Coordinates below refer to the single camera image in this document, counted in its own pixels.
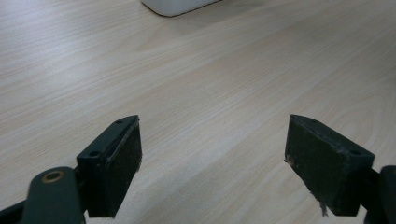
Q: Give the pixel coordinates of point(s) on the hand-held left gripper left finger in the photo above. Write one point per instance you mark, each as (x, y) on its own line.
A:
(109, 168)

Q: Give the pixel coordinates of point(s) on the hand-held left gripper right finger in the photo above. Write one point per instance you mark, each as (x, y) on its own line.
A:
(327, 168)

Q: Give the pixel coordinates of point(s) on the white plastic holder box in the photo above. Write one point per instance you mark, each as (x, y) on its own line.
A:
(174, 6)

